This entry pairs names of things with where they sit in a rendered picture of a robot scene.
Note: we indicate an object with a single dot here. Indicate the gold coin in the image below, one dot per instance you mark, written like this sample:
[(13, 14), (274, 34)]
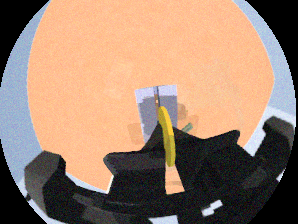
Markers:
[(167, 132)]

